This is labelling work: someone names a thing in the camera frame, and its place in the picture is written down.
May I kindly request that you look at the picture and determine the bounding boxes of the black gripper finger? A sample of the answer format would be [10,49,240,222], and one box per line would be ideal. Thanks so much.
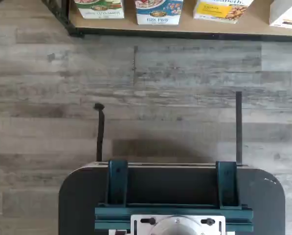
[93,102,106,163]
[235,91,243,167]

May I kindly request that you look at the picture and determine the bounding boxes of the blue white flax cereal box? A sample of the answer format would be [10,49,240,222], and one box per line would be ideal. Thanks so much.
[135,0,184,25]

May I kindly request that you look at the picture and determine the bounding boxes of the wooden shelf board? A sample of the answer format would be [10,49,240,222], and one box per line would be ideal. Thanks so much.
[68,0,292,37]

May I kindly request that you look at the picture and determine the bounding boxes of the yellow purely elizabeth box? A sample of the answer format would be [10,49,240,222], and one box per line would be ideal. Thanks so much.
[193,0,255,24]

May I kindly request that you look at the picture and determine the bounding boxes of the green cereal box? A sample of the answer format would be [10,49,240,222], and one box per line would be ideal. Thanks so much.
[74,0,125,20]

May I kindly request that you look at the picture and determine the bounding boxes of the white patterned pantry box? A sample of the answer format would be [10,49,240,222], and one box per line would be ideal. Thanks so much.
[269,0,292,30]

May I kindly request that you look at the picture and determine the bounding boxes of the black metal rack frame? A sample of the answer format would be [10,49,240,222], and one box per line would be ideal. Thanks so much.
[42,0,292,42]

